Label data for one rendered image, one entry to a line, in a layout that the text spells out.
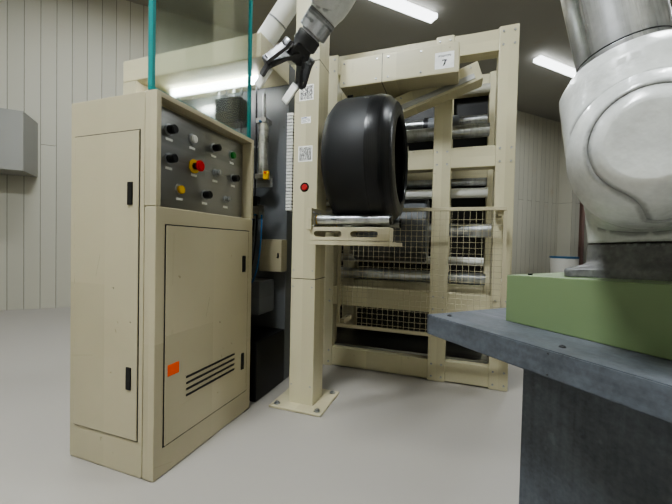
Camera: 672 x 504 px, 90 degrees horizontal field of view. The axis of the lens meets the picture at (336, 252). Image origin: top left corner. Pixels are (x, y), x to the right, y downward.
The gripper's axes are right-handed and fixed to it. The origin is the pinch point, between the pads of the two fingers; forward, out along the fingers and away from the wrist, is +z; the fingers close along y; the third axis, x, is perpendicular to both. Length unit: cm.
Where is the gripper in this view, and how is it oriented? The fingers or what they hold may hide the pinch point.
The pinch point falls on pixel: (273, 92)
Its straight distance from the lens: 123.5
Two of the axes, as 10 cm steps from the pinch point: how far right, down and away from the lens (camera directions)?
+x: 6.1, 7.4, -3.1
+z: -6.3, 6.8, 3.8
